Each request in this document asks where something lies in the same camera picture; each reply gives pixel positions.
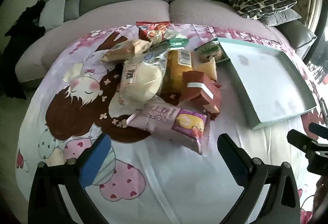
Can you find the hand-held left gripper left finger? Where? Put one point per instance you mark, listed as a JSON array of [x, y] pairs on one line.
[[95, 160]]

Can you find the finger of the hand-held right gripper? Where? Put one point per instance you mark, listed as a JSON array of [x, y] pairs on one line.
[[317, 128], [299, 140]]

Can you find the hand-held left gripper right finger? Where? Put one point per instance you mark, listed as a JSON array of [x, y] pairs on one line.
[[232, 160]]

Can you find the teal tray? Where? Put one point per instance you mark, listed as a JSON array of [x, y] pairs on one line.
[[261, 80]]

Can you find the purple snack packet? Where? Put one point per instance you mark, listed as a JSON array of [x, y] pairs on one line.
[[164, 118]]

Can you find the red-brown snack packet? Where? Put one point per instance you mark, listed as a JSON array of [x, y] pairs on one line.
[[197, 80]]

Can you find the clear bun packet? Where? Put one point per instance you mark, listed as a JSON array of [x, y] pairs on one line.
[[143, 83]]

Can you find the pale yellow pudding cup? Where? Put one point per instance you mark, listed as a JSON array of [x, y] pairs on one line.
[[207, 69]]

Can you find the yellow cake packet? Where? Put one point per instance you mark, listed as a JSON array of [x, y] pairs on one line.
[[175, 70]]

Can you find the green topped cracker packet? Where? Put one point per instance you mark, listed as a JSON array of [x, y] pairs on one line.
[[178, 42]]

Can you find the red snack packet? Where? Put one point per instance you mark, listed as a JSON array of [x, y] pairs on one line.
[[148, 27]]

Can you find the printed blanket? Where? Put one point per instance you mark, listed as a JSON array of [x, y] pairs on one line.
[[179, 188]]

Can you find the tan bread packet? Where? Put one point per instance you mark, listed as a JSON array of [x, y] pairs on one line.
[[125, 49]]

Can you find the grey pillow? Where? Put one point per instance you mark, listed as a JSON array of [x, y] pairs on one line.
[[279, 17]]

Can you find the dark cloth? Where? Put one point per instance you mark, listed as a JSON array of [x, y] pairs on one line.
[[20, 42]]

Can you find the white green snack packet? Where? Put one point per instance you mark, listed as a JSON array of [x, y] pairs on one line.
[[169, 33]]

